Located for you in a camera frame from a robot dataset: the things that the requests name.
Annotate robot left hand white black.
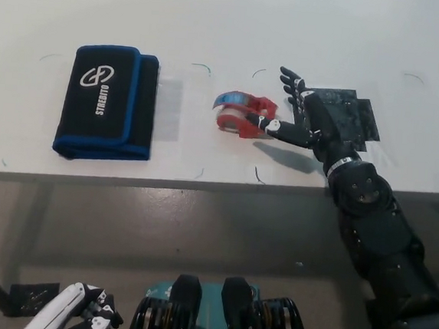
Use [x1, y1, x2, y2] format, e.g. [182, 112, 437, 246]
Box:
[22, 277, 128, 329]

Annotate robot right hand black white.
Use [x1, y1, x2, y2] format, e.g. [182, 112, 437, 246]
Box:
[241, 62, 370, 175]

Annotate red tape dispenser with tape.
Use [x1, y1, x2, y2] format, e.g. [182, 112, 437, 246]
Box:
[210, 89, 281, 143]

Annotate black tape patch on table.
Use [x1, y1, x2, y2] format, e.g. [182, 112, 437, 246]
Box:
[287, 84, 385, 155]

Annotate black floor tape patch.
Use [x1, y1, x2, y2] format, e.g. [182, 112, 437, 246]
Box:
[5, 278, 61, 321]

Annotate clear tape patch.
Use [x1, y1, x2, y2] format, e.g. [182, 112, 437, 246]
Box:
[152, 74, 185, 144]

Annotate black ribbed robot body block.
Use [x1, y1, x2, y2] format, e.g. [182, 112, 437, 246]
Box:
[218, 275, 318, 329]
[126, 268, 205, 329]

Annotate black blue folded pouch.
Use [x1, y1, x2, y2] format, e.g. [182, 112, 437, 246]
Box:
[51, 40, 162, 166]

